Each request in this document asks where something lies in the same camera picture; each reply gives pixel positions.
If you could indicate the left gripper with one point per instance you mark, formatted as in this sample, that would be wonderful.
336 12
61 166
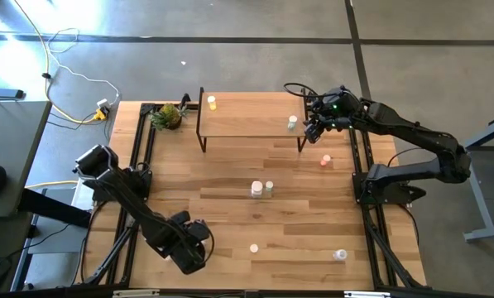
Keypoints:
186 244

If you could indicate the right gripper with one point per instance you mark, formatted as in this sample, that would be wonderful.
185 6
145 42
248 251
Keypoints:
341 109

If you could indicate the pale purple medicine bottle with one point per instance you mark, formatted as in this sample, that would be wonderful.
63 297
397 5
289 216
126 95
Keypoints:
340 254

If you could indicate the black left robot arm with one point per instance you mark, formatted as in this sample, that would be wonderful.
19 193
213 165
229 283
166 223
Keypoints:
122 190

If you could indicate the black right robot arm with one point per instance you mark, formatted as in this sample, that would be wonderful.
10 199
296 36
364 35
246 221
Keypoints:
416 132

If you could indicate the wooden shelf with black legs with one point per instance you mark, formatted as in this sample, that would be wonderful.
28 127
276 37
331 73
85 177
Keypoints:
250 113

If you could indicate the silver aluminium extrusion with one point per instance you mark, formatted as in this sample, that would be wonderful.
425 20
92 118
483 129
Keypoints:
366 294
135 293

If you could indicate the small pineapple toy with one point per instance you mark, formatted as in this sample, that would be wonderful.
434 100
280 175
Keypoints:
169 117

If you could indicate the black desk bar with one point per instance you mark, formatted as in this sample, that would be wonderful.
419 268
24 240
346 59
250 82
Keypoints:
52 209

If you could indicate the yellow plug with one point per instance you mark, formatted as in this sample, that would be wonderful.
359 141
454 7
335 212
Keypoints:
101 114

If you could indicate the white power adapter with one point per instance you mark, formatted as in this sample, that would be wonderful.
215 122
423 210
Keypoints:
103 103

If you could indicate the grey desk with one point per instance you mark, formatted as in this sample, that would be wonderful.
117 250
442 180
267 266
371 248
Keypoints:
15 145

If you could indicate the black frame bracket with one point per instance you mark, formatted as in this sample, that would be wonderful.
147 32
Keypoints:
184 100

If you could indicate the black metal table frame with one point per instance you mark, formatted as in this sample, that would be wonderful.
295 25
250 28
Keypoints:
146 108

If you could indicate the blue-grey metal table frame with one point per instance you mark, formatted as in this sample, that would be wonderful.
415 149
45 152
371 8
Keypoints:
486 234

